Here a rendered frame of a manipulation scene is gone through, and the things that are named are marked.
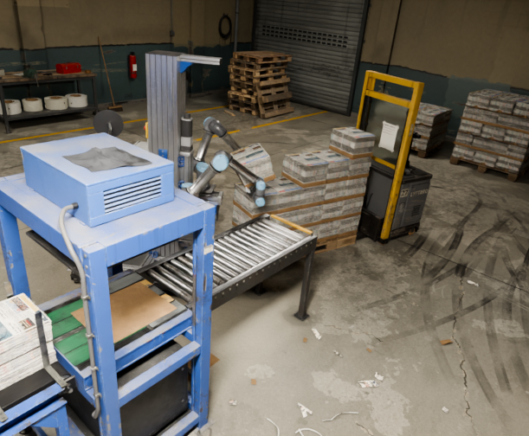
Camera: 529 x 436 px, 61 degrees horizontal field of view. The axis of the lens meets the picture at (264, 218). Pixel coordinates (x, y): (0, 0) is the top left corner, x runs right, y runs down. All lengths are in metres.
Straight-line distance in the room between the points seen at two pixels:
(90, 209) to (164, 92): 1.91
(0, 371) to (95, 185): 0.96
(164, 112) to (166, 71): 0.32
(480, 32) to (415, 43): 1.31
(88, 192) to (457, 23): 9.29
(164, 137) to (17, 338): 2.09
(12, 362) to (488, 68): 9.51
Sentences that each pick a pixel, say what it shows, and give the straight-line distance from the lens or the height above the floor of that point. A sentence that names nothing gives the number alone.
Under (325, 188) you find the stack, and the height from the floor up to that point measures 0.79.
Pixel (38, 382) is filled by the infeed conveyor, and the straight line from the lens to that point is 2.44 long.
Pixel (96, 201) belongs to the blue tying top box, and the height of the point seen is 1.66.
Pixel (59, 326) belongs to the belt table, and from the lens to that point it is 2.72.
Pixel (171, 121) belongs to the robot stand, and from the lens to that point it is 3.76.
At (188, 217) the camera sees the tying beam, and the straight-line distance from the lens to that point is 2.10.
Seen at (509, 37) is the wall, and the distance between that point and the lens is 10.22.
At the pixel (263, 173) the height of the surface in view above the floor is 1.11.
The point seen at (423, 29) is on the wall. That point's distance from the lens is 10.74.
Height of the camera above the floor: 2.48
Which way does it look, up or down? 26 degrees down
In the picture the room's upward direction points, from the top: 5 degrees clockwise
